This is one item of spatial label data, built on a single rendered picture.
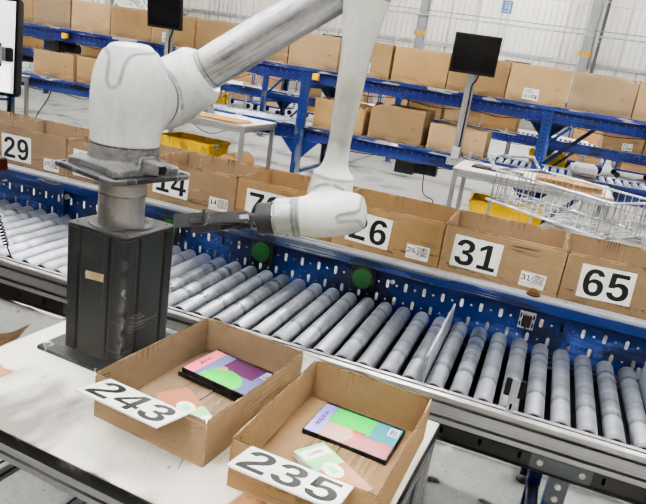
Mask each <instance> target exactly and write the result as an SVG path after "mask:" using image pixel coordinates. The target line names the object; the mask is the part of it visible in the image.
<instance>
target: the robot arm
mask: <svg viewBox="0 0 646 504"><path fill-rule="evenodd" d="M390 2H391V0H278V1H276V2H274V3H273V4H271V5H270V6H268V7H266V8H265V9H263V10H262V11H260V12H258V13H257V14H255V15H254V16H252V17H250V18H249V19H247V20H245V21H244V22H242V23H241V24H239V25H237V26H236V27H234V28H233V29H231V30H229V31H228V32H226V33H225V34H223V35H221V36H220V37H218V38H217V39H215V40H213V41H212V42H210V43H208V44H207V45H205V46H204V47H202V48H200V49H199V50H196V49H192V48H187V47H182V48H180V49H178V50H176V51H174V52H172V53H170V54H168V55H165V56H163V57H161V58H160V56H159V54H158V53H157V52H156V51H154V50H153V48H152V47H150V46H148V45H145V44H141V43H134V42H122V41H117V42H111V43H109V44H108V45H107V46H106V47H104V48H103V49H102V51H101V52H100V54H99V56H98V58H97V60H96V62H95V64H94V67H93V71H92V75H91V83H90V94H89V147H88V152H87V153H80V154H71V155H68V162H70V163H74V164H78V165H81V166H84V167H87V168H90V169H92V170H95V171H98V172H101V173H104V174H106V175H108V176H109V177H112V178H119V179H122V178H127V177H136V176H149V175H151V176H165V175H166V174H178V167H176V166H174V165H171V164H168V163H166V162H163V161H161V160H160V140H161V134H162V132H163V131H164V130H167V129H172V128H176V127H179V126H182V125H184V124H186V123H188V122H190V121H191V120H192V119H194V118H195V117H196V116H197V115H198V114H200V113H201V112H202V111H204V110H205V109H207V108H208V107H210V106H211V105H212V104H214V103H215V102H216V101H217V99H218V96H219V92H220V86H222V85H224V84H226V83H227V82H229V81H231V80H232V79H234V78H236V77H237V76H239V75H241V74H242V73H244V72H246V71H247V70H249V69H251V68H252V67H254V66H256V65H257V64H259V63H261V62H262V61H264V60H266V59H267V58H269V57H271V56H272V55H274V54H276V53H277V52H279V51H281V50H283V49H284V48H286V47H288V46H289V45H291V44H293V43H294V42H296V41H298V40H299V39H301V38H303V37H304V36H306V35H308V34H309V33H311V32H313V31H314V30H316V29H318V28H319V27H321V26H323V25H324V24H326V23H328V22H329V21H331V20H333V19H335V18H336V17H338V16H340V15H341V14H343V32H342V47H341V57H340V64H339V71H338V78H337V85H336V92H335V99H334V107H333V114H332V122H331V129H330V135H329V141H328V145H327V150H326V154H325V157H324V160H323V162H322V164H321V165H320V166H319V167H317V168H316V169H314V170H313V174H312V177H311V180H310V183H309V186H308V189H307V193H308V194H307V195H305V196H301V197H290V198H276V199H275V200H274V203H273V202H262V203H257V204H256V207H255V213H250V212H248V211H245V210H243V211H224V212H208V211H206V209H203V210H202V212H199V213H184V214H173V227H174V228H181V227H191V233H203V232H218V231H220V233H221V234H223V233H224V231H230V230H238V229H251V228H256V229H257V232H258V234H259V235H273V234H275V233H276V235H277V236H279V237H280V236H288V237H290V236H309V237H313V238H327V237H339V236H345V235H349V234H353V233H355V232H358V231H360V230H362V229H364V227H365V225H366V220H367V207H366V203H365V199H364V197H363V196H361V195H359V194H356V193H353V180H354V177H353V176H352V175H351V173H350V171H349V168H348V159H349V151H350V145H351V140H352V135H353V131H354V126H355V122H356V118H357V114H358V110H359V105H360V101H361V97H362V93H363V88H364V84H365V80H366V75H367V71H368V67H369V63H370V59H371V55H372V52H373V49H374V45H375V42H376V39H377V37H378V34H379V31H380V28H381V26H382V23H383V20H384V18H385V15H386V13H387V10H388V8H389V5H390ZM209 217H210V219H209Z"/></svg>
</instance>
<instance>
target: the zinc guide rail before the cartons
mask: <svg viewBox="0 0 646 504"><path fill-rule="evenodd" d="M8 169H10V170H14V171H18V172H22V173H26V174H30V175H34V176H38V177H42V178H46V179H50V180H54V181H58V182H62V183H66V184H70V185H74V186H78V187H82V188H86V189H90V190H94V191H98V187H99V186H98V185H94V184H90V183H86V182H82V181H78V180H74V179H70V178H66V177H62V176H58V175H54V174H49V173H45V172H41V171H37V170H33V169H29V168H25V167H21V166H17V165H13V164H9V163H8ZM145 203H146V204H150V205H154V206H158V207H162V208H166V209H170V210H174V211H178V212H182V213H199V212H202V211H200V210H196V209H192V208H188V207H183V206H179V205H175V204H171V203H167V202H163V201H159V200H155V199H151V198H147V197H146V202H145ZM280 237H282V238H286V239H290V240H294V241H298V242H302V243H306V244H310V245H314V246H318V247H322V248H326V249H330V250H334V251H338V252H342V253H346V254H350V255H354V256H358V257H362V258H366V259H370V260H374V261H378V262H382V263H386V264H390V265H394V266H398V267H402V268H406V269H410V270H414V271H418V272H422V273H426V274H430V275H434V276H438V277H442V278H446V279H450V280H454V281H458V282H462V283H466V284H470V285H474V286H478V287H482V288H486V289H490V290H494V291H498V292H502V293H506V294H510V295H514V296H518V297H522V298H526V299H530V300H534V301H538V302H542V303H546V304H550V305H554V306H558V307H562V308H566V309H570V310H574V311H578V312H582V313H586V314H590V315H594V316H598V317H602V318H606V319H610V320H614V321H618V322H622V323H626V324H630V325H634V326H638V327H642V328H646V320H642V319H638V318H634V317H630V316H626V315H622V314H618V313H614V312H610V311H606V310H602V309H598V308H594V307H590V306H586V305H581V304H577V303H573V302H569V301H565V300H561V299H557V298H553V297H549V296H545V295H541V294H540V295H541V296H540V297H539V298H535V297H531V296H528V295H527V294H526V291H525V290H521V289H516V288H512V287H508V286H504V285H500V284H496V283H492V282H488V281H484V280H480V279H476V278H472V277H468V276H464V275H460V274H456V273H452V272H447V271H443V270H439V269H435V268H431V267H427V266H423V265H419V264H415V263H411V262H407V261H403V260H399V259H395V258H391V257H387V256H382V255H378V254H374V253H370V252H366V251H362V250H358V249H354V248H350V247H346V246H342V245H338V244H334V243H330V242H326V241H322V240H317V239H313V238H309V237H305V236H290V237H288V236H280Z"/></svg>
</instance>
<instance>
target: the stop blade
mask: <svg viewBox="0 0 646 504"><path fill-rule="evenodd" d="M455 306H456V304H454V305H453V307H452V309H451V311H450V313H449V314H448V316H447V318H446V320H445V322H444V324H443V326H442V328H441V330H440V331H439V333H438V335H437V337H436V339H435V341H434V343H433V345H432V347H431V348H430V350H429V352H428V354H427V356H426V360H425V365H424V370H423V374H422V379H421V382H422V383H424V382H425V380H426V378H427V376H428V374H429V372H430V369H431V367H432V365H433V363H434V361H435V359H436V357H437V355H438V353H439V351H440V349H441V347H442V345H443V343H444V341H445V339H446V337H447V335H448V333H449V331H450V328H451V324H452V319H453V315H454V311H455Z"/></svg>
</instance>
